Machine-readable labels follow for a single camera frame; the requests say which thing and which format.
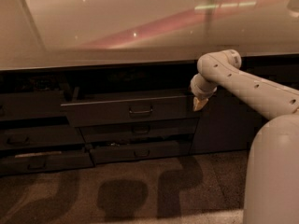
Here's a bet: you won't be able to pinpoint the items inside top drawer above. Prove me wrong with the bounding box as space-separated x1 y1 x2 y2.
107 70 146 84

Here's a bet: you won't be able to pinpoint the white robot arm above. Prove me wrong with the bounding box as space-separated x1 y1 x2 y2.
191 49 299 224

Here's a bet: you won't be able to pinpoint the dark drawer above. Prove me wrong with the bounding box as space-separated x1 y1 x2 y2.
80 119 198 143
0 91 65 121
0 150 93 175
61 89 199 127
91 140 191 164
0 125 84 150

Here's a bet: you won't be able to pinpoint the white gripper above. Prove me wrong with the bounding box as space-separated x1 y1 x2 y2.
190 74 217 112

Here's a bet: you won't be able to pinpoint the dark cabinet door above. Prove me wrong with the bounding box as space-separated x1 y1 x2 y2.
191 88 267 154

